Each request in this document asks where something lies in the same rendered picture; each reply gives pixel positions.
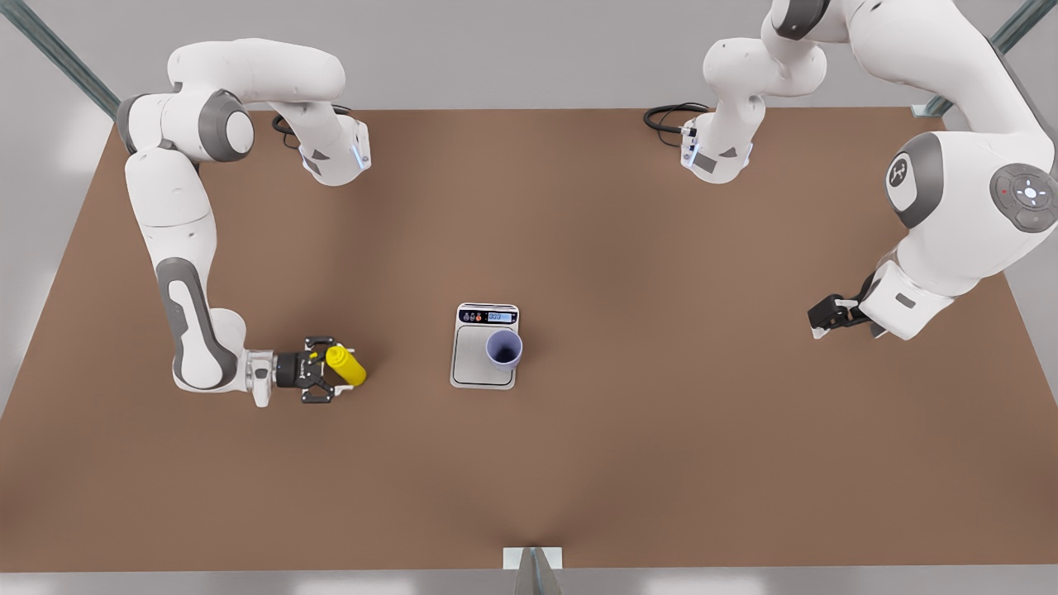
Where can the silver frame post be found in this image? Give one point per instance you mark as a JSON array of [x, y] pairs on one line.
[[62, 56], [534, 570], [1004, 37]]

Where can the grey digital kitchen scale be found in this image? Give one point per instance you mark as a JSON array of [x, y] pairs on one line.
[[477, 364]]

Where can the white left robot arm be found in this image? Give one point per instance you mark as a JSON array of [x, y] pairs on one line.
[[959, 157]]

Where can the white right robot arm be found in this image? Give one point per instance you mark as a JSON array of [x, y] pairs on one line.
[[183, 215]]

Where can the yellow sauce bottle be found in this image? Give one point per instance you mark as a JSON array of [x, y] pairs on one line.
[[347, 368]]

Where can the lavender cup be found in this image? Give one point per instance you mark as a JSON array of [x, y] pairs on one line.
[[504, 351]]

